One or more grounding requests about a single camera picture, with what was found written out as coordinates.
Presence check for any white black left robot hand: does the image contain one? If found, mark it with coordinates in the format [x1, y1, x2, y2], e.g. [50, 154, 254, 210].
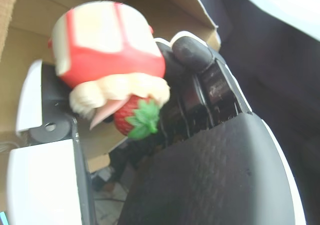
[6, 30, 309, 225]

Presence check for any red strawberry cream cupcake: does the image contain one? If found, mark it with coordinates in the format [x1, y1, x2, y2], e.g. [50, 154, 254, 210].
[47, 0, 172, 140]

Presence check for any cardboard box with flaps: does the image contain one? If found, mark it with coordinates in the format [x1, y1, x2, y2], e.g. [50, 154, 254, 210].
[0, 0, 222, 174]

